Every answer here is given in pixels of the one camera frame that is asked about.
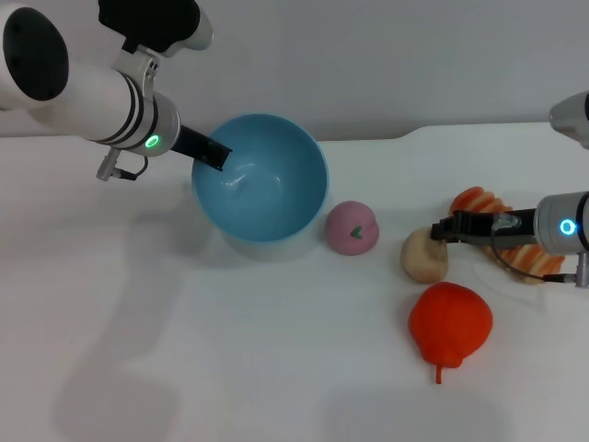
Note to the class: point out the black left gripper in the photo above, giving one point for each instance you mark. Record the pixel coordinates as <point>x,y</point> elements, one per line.
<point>193,145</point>

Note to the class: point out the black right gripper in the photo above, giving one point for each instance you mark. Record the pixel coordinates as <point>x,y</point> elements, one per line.
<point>478,225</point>

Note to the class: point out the beige egg yolk pastry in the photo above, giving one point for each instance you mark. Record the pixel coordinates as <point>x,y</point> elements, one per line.
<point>421,262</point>

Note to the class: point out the blue bowl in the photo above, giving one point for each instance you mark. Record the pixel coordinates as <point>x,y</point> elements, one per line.
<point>262,184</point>

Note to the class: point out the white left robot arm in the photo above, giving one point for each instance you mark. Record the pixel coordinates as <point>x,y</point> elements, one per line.
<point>78,87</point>

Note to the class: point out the pink peach-shaped pastry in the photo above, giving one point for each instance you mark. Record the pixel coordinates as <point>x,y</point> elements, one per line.
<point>347,228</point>

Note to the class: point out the striped orange bread roll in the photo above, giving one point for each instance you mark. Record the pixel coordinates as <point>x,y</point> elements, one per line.
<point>529,260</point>

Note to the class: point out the red pear-shaped toy fruit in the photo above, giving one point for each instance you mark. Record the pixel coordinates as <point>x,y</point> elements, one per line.
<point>451,324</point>

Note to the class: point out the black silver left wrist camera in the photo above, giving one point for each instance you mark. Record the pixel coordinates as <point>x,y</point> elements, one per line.
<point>161,20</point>

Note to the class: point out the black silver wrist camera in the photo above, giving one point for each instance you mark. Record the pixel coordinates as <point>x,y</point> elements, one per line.
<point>161,20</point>
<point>573,117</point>

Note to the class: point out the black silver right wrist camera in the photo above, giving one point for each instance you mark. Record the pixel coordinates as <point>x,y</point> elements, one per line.
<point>573,117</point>

